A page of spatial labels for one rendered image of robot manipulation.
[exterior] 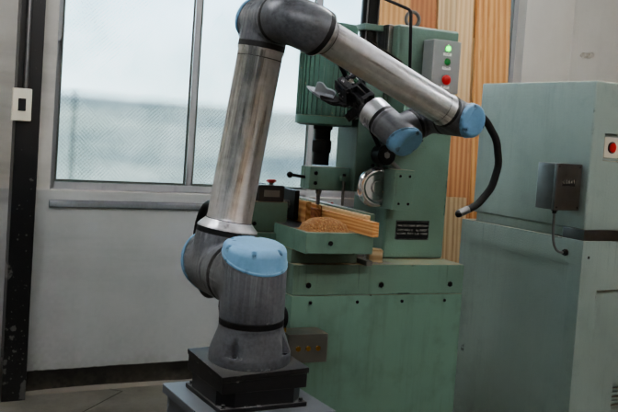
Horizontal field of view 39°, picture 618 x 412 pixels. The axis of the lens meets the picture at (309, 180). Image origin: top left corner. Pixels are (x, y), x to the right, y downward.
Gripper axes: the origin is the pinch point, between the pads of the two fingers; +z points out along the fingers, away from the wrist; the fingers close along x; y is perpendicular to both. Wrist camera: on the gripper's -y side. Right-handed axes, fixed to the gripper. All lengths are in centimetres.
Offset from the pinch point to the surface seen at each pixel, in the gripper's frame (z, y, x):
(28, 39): 132, -48, 51
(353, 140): -9.0, -22.6, -1.9
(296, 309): -40, -33, 44
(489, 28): 80, -133, -158
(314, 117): -1.9, -11.6, 7.2
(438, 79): -14.9, -10.3, -30.3
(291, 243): -28, -22, 35
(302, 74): 10.0, -5.7, 2.3
